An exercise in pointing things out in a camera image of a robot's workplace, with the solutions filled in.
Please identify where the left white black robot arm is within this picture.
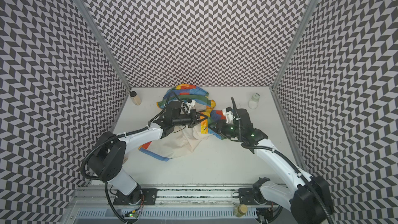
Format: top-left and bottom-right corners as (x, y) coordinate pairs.
(80, 101), (207, 204)

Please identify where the black-lid jar back left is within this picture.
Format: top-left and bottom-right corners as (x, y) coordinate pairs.
(129, 91), (142, 105)

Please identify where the aluminium front rail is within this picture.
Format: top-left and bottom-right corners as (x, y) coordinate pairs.
(71, 185), (294, 209)

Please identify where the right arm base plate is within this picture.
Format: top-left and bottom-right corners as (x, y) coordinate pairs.
(237, 188), (279, 208)

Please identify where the white bottle back right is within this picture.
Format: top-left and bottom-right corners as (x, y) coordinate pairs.
(248, 93), (260, 110)

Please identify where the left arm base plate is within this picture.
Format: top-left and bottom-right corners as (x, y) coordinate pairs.
(113, 187), (158, 206)

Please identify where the rainbow coloured jacket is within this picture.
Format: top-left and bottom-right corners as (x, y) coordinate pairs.
(138, 84), (226, 161)

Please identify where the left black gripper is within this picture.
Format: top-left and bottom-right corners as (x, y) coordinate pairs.
(170, 107), (207, 125)

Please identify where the tan-lid jar on rail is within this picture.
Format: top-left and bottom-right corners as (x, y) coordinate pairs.
(233, 204), (248, 218)

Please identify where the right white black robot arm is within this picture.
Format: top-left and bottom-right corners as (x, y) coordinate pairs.
(208, 107), (334, 224)

